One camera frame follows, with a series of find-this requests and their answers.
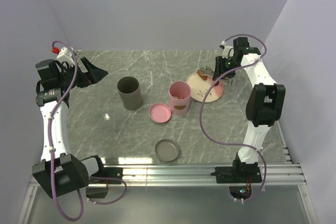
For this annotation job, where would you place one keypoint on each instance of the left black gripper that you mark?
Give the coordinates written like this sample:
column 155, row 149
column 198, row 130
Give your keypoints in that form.
column 94, row 75

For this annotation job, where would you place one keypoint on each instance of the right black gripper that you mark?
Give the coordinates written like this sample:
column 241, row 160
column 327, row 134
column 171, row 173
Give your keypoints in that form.
column 219, row 67

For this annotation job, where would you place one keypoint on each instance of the metal food tongs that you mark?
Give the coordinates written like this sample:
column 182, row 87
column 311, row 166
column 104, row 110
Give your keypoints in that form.
column 207, row 71

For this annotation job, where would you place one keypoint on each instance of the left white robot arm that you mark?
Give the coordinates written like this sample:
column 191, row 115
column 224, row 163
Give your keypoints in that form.
column 59, row 172

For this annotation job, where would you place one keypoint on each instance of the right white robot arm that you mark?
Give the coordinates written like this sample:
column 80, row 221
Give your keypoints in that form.
column 263, row 109

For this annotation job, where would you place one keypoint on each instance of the brown sausage far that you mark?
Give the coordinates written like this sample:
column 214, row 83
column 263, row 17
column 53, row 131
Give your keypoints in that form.
column 203, row 76

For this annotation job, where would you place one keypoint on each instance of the pink cream plate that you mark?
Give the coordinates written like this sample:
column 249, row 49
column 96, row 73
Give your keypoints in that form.
column 199, row 88

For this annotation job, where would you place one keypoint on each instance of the grey cylindrical container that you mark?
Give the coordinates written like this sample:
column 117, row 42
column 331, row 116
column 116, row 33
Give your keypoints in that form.
column 130, row 93

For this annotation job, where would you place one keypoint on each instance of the pink cylindrical container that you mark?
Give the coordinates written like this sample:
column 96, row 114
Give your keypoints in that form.
column 179, row 88

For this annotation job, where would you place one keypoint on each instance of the pink lid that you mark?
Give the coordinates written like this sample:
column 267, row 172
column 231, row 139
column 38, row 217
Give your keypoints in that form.
column 159, row 113

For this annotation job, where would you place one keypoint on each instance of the grey lid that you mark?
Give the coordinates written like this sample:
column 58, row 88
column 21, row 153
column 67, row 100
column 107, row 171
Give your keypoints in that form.
column 167, row 150

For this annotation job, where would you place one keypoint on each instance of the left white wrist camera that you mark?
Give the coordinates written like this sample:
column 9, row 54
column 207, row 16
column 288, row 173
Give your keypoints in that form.
column 64, row 55

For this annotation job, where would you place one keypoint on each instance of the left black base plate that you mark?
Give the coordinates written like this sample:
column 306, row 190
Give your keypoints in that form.
column 114, row 174

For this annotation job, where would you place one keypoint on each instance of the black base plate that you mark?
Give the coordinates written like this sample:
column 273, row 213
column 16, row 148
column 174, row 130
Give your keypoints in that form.
column 227, row 175
column 114, row 174

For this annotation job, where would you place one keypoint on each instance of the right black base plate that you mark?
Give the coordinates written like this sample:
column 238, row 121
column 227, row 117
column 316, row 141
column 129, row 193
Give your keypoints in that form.
column 227, row 175

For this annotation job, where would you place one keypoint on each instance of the aluminium mounting rail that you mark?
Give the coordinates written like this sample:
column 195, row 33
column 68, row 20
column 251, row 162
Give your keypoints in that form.
column 200, row 175

